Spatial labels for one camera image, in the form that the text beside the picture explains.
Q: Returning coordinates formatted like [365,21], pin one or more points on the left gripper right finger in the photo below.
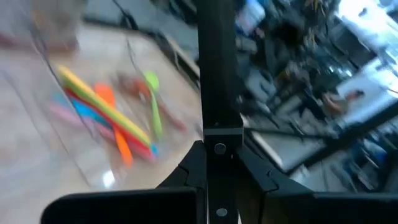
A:
[252,186]

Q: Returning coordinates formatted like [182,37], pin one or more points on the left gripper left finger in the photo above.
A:
[192,174]

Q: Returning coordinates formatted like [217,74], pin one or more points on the lime green silicone spoon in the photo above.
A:
[155,115]

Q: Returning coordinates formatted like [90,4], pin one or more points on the black blade knife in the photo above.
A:
[217,77]

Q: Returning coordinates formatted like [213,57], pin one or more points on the yellow silicone spatula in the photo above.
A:
[90,91]

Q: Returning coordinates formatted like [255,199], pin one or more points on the pink silicone spatula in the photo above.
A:
[65,115]

